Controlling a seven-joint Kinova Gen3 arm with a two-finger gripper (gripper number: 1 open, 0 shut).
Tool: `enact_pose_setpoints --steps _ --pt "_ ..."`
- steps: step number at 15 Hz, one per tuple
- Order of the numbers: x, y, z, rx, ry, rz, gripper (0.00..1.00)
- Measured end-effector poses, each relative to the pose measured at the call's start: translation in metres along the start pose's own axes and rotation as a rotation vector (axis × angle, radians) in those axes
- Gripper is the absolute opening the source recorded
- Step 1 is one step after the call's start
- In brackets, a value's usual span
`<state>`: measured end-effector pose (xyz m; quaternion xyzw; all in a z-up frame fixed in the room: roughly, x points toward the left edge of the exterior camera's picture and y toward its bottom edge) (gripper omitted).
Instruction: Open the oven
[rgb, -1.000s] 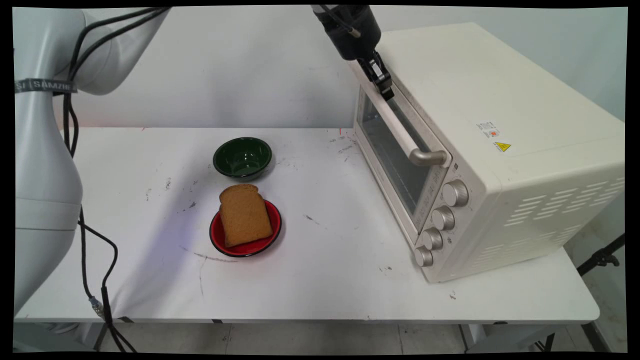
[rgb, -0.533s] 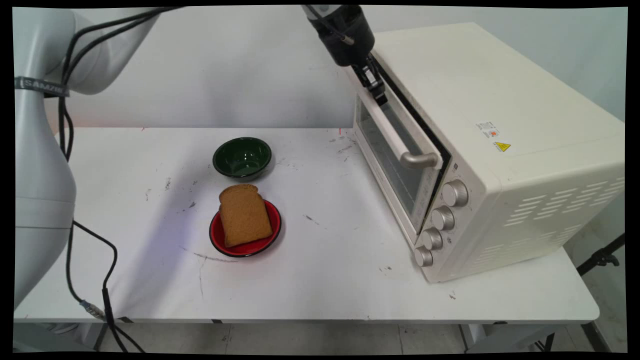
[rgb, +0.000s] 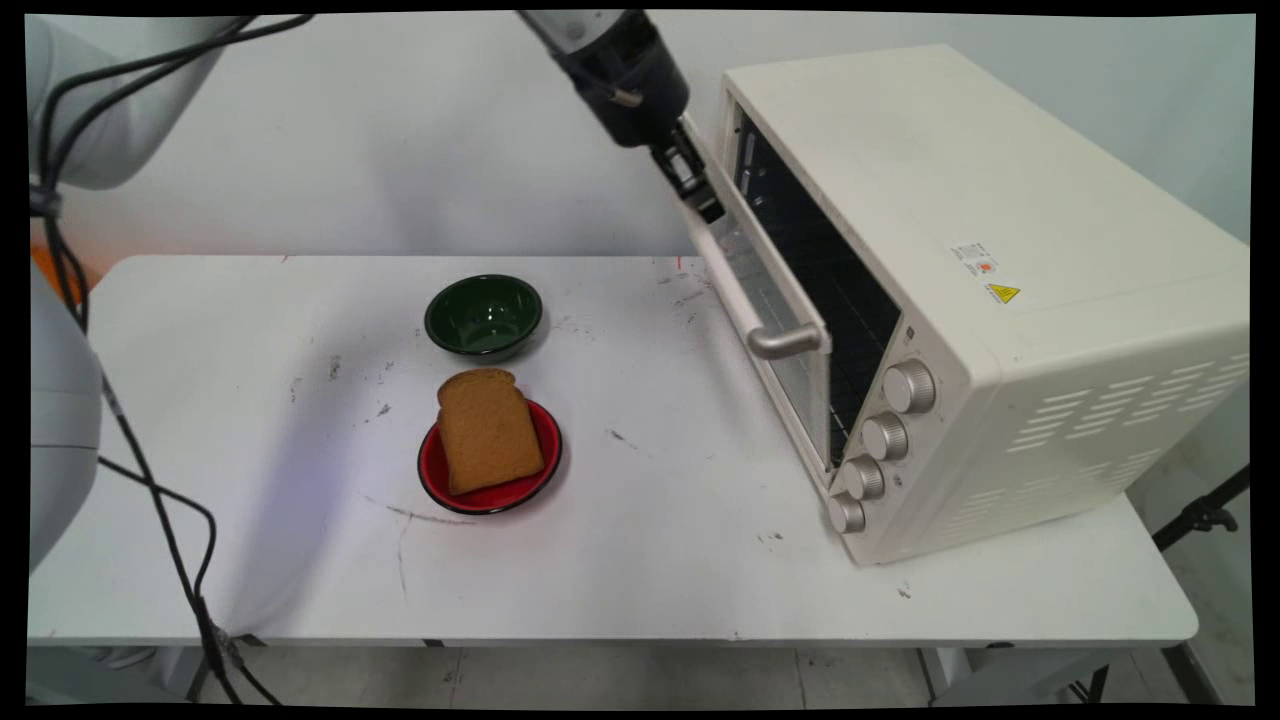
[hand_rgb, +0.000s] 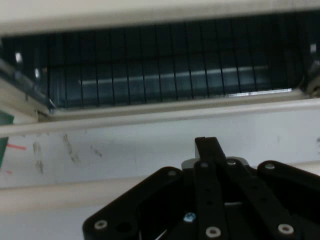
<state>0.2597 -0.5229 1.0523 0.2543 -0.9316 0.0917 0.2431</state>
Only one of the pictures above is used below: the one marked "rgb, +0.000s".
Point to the brown bread slice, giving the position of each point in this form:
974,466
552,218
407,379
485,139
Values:
488,430

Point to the grey table leg frame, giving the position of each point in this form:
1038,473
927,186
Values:
1010,675

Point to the white label sticker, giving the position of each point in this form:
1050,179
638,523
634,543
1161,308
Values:
973,258

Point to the cream toaster oven body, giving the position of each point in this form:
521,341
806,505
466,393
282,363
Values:
1000,200

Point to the orange object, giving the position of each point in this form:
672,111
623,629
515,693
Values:
62,268

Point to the black tripod stand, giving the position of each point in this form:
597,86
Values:
1200,515

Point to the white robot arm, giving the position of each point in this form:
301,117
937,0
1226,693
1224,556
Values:
110,110

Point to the yellow warning sticker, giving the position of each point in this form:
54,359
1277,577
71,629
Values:
1003,293

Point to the red plate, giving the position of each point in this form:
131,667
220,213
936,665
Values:
488,495

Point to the silver oven knob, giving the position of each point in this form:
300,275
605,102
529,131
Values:
909,386
846,512
864,477
886,436

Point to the green bowl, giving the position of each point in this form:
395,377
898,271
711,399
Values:
484,316

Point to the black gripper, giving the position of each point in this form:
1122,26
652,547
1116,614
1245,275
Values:
630,85

